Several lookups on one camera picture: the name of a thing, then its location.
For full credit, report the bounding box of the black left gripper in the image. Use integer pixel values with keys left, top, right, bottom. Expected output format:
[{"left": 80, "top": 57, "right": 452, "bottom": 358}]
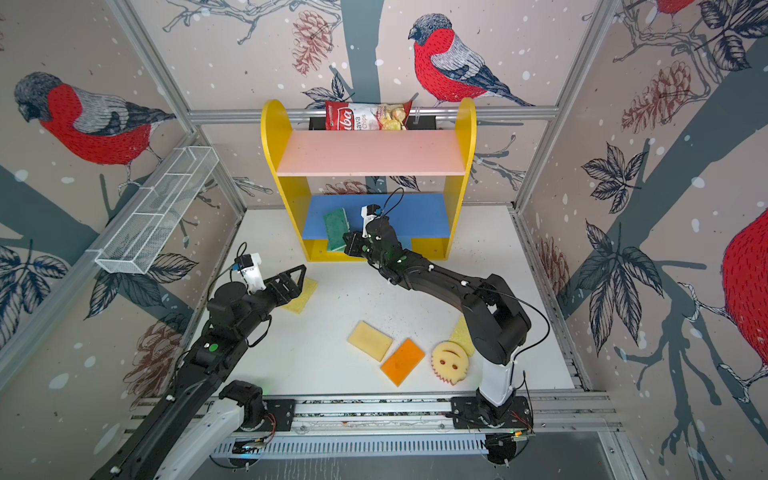
[{"left": 237, "top": 263, "right": 305, "bottom": 341}]

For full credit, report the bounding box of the dark green sponge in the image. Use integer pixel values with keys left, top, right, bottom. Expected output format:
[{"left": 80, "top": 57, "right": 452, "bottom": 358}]
[{"left": 323, "top": 208, "right": 350, "bottom": 252}]

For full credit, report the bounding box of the pale yellow sponge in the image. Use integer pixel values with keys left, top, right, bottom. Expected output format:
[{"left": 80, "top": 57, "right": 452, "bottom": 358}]
[{"left": 347, "top": 321, "right": 393, "bottom": 362}]

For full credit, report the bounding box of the orange sponge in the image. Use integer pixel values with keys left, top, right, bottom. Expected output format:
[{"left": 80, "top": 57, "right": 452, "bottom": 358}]
[{"left": 380, "top": 338, "right": 425, "bottom": 387}]

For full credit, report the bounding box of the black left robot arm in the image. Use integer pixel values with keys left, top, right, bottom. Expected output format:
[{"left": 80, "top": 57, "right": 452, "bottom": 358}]
[{"left": 93, "top": 265, "right": 307, "bottom": 479}]

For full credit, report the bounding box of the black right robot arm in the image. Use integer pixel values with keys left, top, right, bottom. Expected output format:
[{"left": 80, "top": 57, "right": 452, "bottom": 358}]
[{"left": 342, "top": 216, "right": 532, "bottom": 431}]

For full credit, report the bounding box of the yellow shelf with coloured boards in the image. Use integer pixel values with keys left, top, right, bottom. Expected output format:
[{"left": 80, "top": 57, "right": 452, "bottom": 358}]
[{"left": 261, "top": 99, "right": 478, "bottom": 262}]

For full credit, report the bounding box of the yellow sponge far left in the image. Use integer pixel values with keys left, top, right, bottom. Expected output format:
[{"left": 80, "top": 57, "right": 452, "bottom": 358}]
[{"left": 283, "top": 278, "right": 318, "bottom": 315}]

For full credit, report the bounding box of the yellow sponge right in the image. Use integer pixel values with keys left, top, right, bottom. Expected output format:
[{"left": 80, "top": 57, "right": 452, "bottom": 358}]
[{"left": 449, "top": 316, "right": 475, "bottom": 357}]

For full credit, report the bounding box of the yellow smiley face sponge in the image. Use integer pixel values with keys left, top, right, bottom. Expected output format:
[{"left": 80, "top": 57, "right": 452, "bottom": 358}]
[{"left": 431, "top": 341, "right": 470, "bottom": 386}]

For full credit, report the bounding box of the red cassava chips bag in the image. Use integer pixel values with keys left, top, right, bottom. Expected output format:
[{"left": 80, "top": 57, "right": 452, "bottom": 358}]
[{"left": 325, "top": 101, "right": 412, "bottom": 131}]

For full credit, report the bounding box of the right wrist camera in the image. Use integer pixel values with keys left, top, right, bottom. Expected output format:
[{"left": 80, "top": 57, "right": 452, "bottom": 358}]
[{"left": 361, "top": 204, "right": 381, "bottom": 238}]

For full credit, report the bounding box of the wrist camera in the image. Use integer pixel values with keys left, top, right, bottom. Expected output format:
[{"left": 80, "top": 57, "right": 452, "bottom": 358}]
[
  {"left": 235, "top": 253, "right": 266, "bottom": 294},
  {"left": 361, "top": 204, "right": 381, "bottom": 238}
]

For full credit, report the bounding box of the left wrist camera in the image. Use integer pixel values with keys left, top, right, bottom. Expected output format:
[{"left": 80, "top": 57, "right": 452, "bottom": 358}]
[{"left": 235, "top": 253, "right": 266, "bottom": 294}]

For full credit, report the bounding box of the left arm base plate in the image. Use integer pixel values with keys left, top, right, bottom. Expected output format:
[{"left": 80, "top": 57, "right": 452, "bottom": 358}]
[{"left": 238, "top": 399, "right": 296, "bottom": 433}]

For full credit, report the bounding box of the white wire mesh basket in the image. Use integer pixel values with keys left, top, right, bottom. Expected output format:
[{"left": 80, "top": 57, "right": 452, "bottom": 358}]
[{"left": 95, "top": 146, "right": 219, "bottom": 274}]

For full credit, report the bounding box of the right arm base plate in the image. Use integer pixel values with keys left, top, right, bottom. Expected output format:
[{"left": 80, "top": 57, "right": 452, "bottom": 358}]
[{"left": 445, "top": 396, "right": 533, "bottom": 431}]

